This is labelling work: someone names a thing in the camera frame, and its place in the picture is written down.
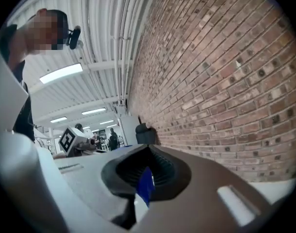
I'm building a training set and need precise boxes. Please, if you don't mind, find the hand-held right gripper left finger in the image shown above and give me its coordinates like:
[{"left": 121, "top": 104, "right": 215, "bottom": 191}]
[{"left": 53, "top": 144, "right": 150, "bottom": 230}]

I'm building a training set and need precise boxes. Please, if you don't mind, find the row of white ceiling pipes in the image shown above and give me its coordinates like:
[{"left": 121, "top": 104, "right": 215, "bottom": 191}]
[{"left": 113, "top": 0, "right": 151, "bottom": 106}]

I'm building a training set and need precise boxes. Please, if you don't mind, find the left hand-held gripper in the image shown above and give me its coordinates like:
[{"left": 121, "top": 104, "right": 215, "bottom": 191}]
[{"left": 57, "top": 126, "right": 97, "bottom": 158}]

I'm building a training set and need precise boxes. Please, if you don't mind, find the person's black shirt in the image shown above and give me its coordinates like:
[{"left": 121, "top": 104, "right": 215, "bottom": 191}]
[{"left": 0, "top": 24, "right": 36, "bottom": 143}]

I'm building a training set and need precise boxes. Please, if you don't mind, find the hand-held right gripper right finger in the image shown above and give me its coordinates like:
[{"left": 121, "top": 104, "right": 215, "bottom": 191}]
[{"left": 135, "top": 144, "right": 273, "bottom": 233}]

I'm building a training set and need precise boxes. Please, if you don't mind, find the blue cloth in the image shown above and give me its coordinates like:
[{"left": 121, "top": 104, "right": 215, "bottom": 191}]
[{"left": 135, "top": 166, "right": 156, "bottom": 208}]

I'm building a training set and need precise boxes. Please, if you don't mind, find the black office chair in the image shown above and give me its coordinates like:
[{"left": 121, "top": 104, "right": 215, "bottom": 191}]
[{"left": 134, "top": 115, "right": 160, "bottom": 146}]

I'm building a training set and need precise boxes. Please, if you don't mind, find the black head-worn camera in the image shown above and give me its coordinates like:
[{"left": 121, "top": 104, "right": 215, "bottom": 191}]
[{"left": 65, "top": 25, "right": 82, "bottom": 50}]

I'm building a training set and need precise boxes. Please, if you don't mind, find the person's face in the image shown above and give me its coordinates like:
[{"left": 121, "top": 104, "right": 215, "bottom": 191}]
[{"left": 9, "top": 8, "right": 69, "bottom": 66}]

